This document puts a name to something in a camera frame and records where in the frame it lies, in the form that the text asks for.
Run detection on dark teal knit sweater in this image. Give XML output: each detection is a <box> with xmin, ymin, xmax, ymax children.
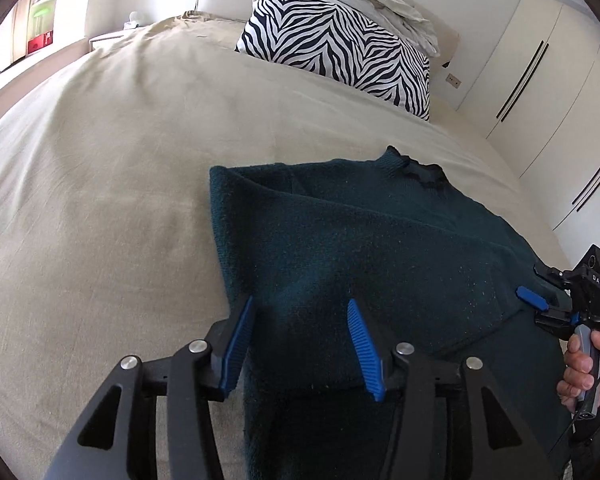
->
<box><xmin>210</xmin><ymin>148</ymin><xmax>570</xmax><ymax>479</ymax></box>

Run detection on person's right hand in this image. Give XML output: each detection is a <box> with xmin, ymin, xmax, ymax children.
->
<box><xmin>556</xmin><ymin>330</ymin><xmax>600</xmax><ymax>413</ymax></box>

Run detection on beige bed sheet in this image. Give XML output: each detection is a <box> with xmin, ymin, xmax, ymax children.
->
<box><xmin>0</xmin><ymin>16</ymin><xmax>568</xmax><ymax>479</ymax></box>

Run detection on white built-in wardrobe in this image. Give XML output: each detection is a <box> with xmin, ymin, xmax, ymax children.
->
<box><xmin>460</xmin><ymin>0</ymin><xmax>600</xmax><ymax>263</ymax></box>

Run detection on zebra print pillow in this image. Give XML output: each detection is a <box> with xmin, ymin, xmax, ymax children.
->
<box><xmin>235</xmin><ymin>0</ymin><xmax>430</xmax><ymax>120</ymax></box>

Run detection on white bedside table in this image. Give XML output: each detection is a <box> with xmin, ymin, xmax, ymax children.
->
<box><xmin>90</xmin><ymin>30</ymin><xmax>129</xmax><ymax>51</ymax></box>

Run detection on red box on shelf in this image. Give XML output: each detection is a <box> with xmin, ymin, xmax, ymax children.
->
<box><xmin>27</xmin><ymin>30</ymin><xmax>53</xmax><ymax>54</ymax></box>

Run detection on wall power socket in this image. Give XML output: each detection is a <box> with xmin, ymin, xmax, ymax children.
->
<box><xmin>445</xmin><ymin>74</ymin><xmax>462</xmax><ymax>88</ymax></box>

